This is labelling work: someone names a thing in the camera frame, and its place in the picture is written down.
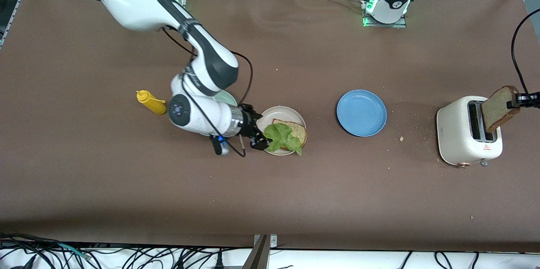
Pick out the brown bread slice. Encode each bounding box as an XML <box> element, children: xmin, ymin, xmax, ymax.
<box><xmin>272</xmin><ymin>118</ymin><xmax>308</xmax><ymax>151</ymax></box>
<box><xmin>481</xmin><ymin>86</ymin><xmax>522</xmax><ymax>134</ymax></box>

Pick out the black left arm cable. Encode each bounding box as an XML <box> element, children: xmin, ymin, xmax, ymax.
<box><xmin>511</xmin><ymin>8</ymin><xmax>540</xmax><ymax>95</ymax></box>

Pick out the aluminium frame post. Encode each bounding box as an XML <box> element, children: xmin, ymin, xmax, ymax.
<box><xmin>243</xmin><ymin>235</ymin><xmax>271</xmax><ymax>269</ymax></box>

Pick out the yellow mustard squeeze bottle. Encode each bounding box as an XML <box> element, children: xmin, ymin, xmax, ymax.
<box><xmin>136</xmin><ymin>90</ymin><xmax>167</xmax><ymax>116</ymax></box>

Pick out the beige plate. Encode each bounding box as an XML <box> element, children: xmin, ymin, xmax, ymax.
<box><xmin>255</xmin><ymin>106</ymin><xmax>307</xmax><ymax>156</ymax></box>

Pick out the white toaster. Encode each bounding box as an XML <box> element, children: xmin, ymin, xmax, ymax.
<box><xmin>437</xmin><ymin>95</ymin><xmax>503</xmax><ymax>168</ymax></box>

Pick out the metal corner bracket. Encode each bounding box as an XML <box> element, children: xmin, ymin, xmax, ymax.
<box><xmin>253</xmin><ymin>234</ymin><xmax>278</xmax><ymax>249</ymax></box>

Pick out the light green plate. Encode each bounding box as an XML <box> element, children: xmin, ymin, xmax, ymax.
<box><xmin>197</xmin><ymin>89</ymin><xmax>239</xmax><ymax>137</ymax></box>

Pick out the teal cable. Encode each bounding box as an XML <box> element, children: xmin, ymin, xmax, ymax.
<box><xmin>58</xmin><ymin>242</ymin><xmax>92</xmax><ymax>260</ymax></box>

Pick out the green lettuce leaf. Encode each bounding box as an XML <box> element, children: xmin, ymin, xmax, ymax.
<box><xmin>263</xmin><ymin>122</ymin><xmax>304</xmax><ymax>157</ymax></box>

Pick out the blue plate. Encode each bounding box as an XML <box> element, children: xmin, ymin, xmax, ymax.
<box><xmin>336</xmin><ymin>89</ymin><xmax>387</xmax><ymax>137</ymax></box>

